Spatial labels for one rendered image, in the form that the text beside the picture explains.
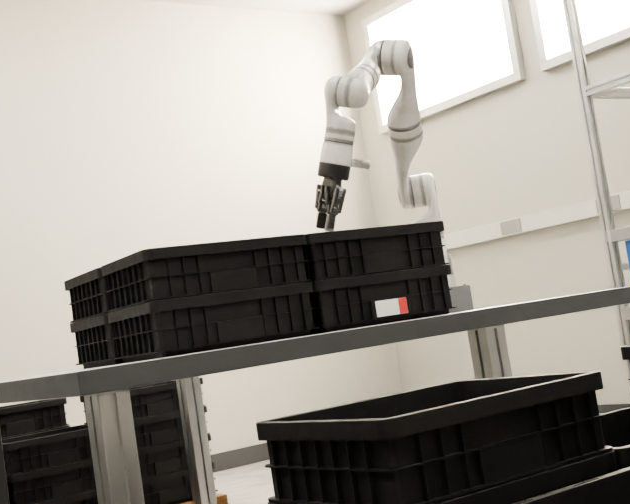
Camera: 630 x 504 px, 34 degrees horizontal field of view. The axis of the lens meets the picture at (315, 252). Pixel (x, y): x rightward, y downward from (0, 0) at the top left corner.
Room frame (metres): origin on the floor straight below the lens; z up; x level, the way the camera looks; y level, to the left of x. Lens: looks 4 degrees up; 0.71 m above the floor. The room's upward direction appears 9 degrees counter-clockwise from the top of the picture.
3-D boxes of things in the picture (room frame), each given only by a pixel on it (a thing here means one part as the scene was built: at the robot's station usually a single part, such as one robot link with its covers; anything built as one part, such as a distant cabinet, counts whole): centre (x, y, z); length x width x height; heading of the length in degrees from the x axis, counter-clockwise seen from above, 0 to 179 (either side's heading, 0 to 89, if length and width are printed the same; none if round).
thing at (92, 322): (2.62, 0.41, 0.76); 0.40 x 0.30 x 0.12; 121
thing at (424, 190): (2.88, -0.32, 1.01); 0.09 x 0.09 x 0.17; 85
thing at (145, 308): (2.37, 0.26, 0.76); 0.40 x 0.30 x 0.12; 121
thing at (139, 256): (2.37, 0.26, 0.92); 0.40 x 0.30 x 0.02; 121
